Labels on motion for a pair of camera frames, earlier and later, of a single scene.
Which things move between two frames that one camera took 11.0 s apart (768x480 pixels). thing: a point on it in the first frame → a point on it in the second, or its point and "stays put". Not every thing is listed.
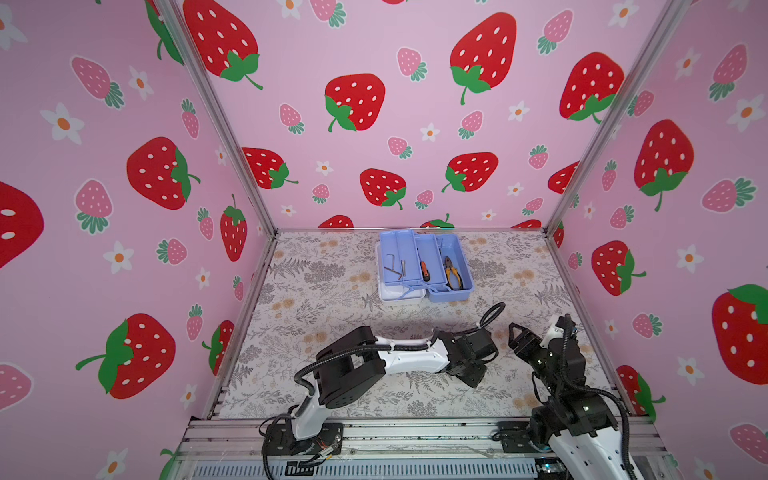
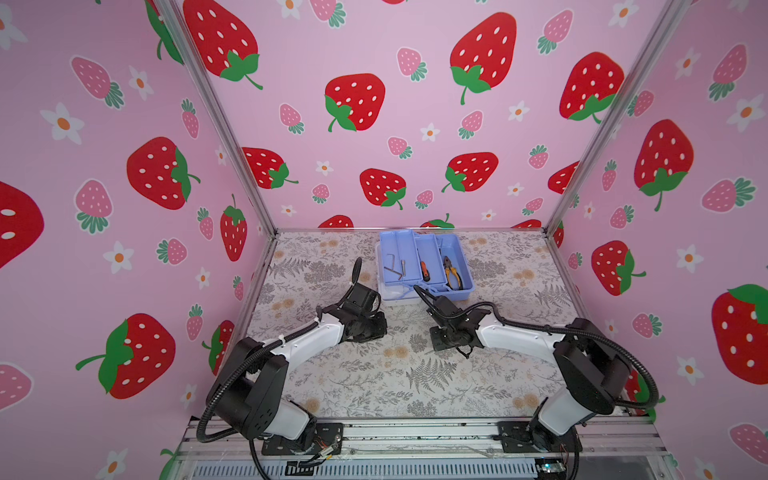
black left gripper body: x=474 y=372 → x=371 y=326
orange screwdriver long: x=425 y=271 stays put
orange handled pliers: x=449 y=267 stays put
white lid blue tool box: x=414 y=266 stays put
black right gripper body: x=546 y=384 → x=440 y=337
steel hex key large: x=401 y=275 stays put
